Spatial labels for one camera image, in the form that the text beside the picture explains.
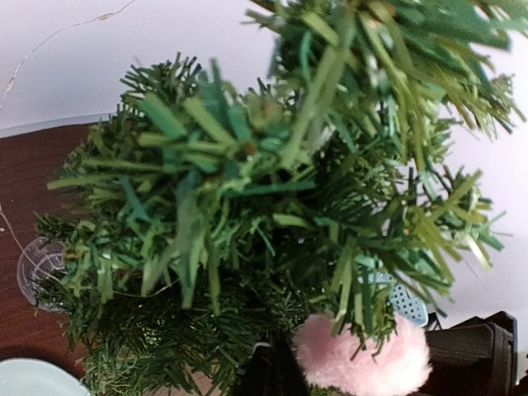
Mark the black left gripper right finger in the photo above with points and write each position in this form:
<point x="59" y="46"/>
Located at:
<point x="287" y="378"/>

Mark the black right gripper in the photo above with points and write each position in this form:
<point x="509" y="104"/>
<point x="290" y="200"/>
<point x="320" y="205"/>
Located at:
<point x="475" y="357"/>

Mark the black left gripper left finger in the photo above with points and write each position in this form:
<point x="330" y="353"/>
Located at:
<point x="257" y="378"/>

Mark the pink pompom ornament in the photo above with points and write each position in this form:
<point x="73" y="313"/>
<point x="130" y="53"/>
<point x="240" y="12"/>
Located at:
<point x="400" y="367"/>

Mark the small green christmas tree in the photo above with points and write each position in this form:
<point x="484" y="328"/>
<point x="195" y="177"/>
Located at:
<point x="206" y="222"/>

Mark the blue plastic basket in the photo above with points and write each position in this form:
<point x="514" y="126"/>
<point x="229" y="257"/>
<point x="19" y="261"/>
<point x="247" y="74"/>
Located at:
<point x="404" y="302"/>

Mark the light green floral plate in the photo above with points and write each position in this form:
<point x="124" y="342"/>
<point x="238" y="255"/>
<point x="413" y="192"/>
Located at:
<point x="32" y="377"/>

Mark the clear drinking glass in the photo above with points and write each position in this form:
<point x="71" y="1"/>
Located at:
<point x="37" y="261"/>

